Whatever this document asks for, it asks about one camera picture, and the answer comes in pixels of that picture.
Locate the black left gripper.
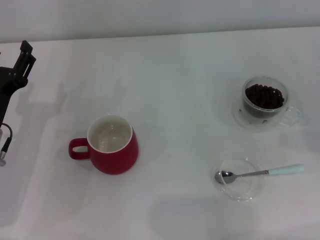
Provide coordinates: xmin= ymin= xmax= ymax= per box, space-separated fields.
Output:
xmin=0 ymin=39 xmax=37 ymax=126

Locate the coffee bean pile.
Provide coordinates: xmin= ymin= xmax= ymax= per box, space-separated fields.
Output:
xmin=244 ymin=84 xmax=285 ymax=110

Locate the clear glass cup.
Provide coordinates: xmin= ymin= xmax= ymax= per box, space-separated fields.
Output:
xmin=241 ymin=76 xmax=302 ymax=126

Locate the light blue handled metal spoon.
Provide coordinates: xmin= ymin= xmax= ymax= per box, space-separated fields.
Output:
xmin=214 ymin=163 xmax=306 ymax=185

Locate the clear glass saucer with crumbs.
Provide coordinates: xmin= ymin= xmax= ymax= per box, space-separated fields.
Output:
xmin=231 ymin=96 xmax=303 ymax=132

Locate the clear empty glass saucer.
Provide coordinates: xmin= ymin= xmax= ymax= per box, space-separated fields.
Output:
xmin=212 ymin=157 xmax=265 ymax=203

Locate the red ceramic mug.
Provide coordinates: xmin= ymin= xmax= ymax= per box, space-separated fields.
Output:
xmin=68 ymin=114 xmax=140 ymax=176

